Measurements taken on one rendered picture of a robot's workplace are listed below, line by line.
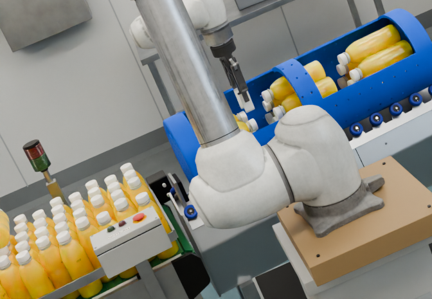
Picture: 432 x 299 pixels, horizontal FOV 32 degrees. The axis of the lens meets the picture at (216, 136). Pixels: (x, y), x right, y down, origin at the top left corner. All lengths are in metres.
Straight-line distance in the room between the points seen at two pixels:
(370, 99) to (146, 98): 3.48
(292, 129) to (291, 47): 4.14
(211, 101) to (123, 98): 4.05
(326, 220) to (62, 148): 4.21
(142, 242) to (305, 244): 0.53
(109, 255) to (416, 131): 1.09
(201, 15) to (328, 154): 0.71
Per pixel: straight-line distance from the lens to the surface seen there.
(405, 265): 1.86
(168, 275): 2.32
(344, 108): 2.43
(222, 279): 2.54
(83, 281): 2.31
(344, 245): 1.76
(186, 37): 1.73
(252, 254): 2.52
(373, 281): 1.85
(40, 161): 2.73
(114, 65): 5.69
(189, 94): 1.73
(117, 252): 2.14
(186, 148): 2.31
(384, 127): 2.54
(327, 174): 1.77
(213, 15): 2.27
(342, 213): 1.82
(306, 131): 1.74
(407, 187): 1.89
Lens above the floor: 1.97
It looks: 21 degrees down
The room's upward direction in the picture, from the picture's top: 23 degrees counter-clockwise
